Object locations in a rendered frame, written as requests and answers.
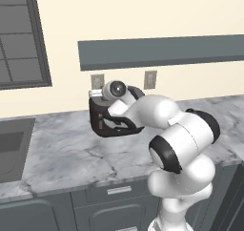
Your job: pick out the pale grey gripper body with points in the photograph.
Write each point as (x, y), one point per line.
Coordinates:
(95, 93)

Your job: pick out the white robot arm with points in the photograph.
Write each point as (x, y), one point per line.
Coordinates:
(187, 136)

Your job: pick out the dark grey framed window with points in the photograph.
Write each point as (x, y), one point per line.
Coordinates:
(19, 37)

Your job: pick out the grey sink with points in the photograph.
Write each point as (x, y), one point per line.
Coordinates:
(12, 149)

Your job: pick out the dark grey drawer front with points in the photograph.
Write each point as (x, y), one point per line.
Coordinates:
(92, 195)

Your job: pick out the dark grey cabinet door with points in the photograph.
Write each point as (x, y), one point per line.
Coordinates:
(31, 215)
(105, 219)

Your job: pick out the dark grey corner cabinet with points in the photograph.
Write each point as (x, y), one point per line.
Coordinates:
(225, 203)

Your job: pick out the grey wall outlet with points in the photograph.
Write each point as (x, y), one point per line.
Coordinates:
(150, 79)
(96, 81)

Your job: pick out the dark grey wall shelf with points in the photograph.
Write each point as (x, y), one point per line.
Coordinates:
(158, 52)

